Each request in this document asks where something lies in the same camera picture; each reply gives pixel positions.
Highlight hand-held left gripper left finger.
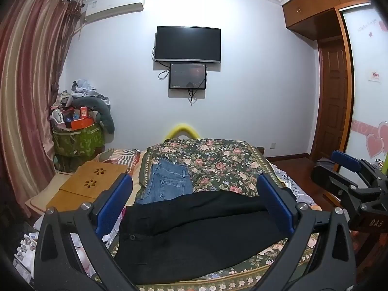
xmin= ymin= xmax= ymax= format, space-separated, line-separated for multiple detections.
xmin=33 ymin=173 xmax=140 ymax=291

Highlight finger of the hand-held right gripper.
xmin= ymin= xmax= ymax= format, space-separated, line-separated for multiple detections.
xmin=311 ymin=161 xmax=364 ymax=203
xmin=330 ymin=149 xmax=379 ymax=184

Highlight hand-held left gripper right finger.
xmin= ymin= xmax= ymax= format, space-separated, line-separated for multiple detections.
xmin=256 ymin=173 xmax=356 ymax=291

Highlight black pants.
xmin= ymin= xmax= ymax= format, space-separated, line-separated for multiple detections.
xmin=113 ymin=189 xmax=299 ymax=281

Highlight white printed bedsheet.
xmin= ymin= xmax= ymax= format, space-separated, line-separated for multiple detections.
xmin=270 ymin=162 xmax=316 ymax=207

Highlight wooden lap table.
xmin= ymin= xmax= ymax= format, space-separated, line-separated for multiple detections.
xmin=45 ymin=161 xmax=129 ymax=211

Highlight wooden baseboard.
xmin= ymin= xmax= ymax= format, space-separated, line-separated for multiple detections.
xmin=267 ymin=154 xmax=311 ymax=162

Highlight striped pillow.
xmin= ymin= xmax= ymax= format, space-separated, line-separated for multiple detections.
xmin=92 ymin=148 xmax=141 ymax=175

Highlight blue jeans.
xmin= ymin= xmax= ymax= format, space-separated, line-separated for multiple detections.
xmin=135 ymin=158 xmax=194 ymax=206

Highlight wooden door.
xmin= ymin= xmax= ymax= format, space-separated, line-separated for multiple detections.
xmin=309 ymin=38 xmax=349 ymax=159

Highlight wardrobe door with hearts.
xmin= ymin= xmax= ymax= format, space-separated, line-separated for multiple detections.
xmin=339 ymin=2 xmax=388 ymax=169

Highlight floral blanket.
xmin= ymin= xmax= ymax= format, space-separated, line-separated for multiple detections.
xmin=107 ymin=138 xmax=322 ymax=291

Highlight green storage bag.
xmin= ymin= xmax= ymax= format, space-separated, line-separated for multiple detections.
xmin=52 ymin=123 xmax=105 ymax=172

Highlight orange box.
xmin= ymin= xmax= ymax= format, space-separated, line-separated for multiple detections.
xmin=65 ymin=118 xmax=94 ymax=130

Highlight grey neck pillow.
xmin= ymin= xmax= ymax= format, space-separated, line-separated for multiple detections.
xmin=71 ymin=97 xmax=116 ymax=134

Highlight pile of clothes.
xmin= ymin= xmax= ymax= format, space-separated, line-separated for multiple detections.
xmin=50 ymin=79 xmax=110 ymax=125

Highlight striped red curtain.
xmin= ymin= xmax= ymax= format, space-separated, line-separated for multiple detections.
xmin=0 ymin=0 xmax=84 ymax=219

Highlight wooden overhead cabinet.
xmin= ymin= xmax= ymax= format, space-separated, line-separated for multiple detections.
xmin=280 ymin=0 xmax=373 ymax=40

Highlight white air conditioner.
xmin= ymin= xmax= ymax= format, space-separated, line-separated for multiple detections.
xmin=82 ymin=0 xmax=146 ymax=23

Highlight small wall monitor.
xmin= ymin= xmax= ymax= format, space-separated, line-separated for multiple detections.
xmin=169 ymin=63 xmax=207 ymax=90

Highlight wall television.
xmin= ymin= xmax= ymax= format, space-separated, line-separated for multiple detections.
xmin=154 ymin=26 xmax=222 ymax=64

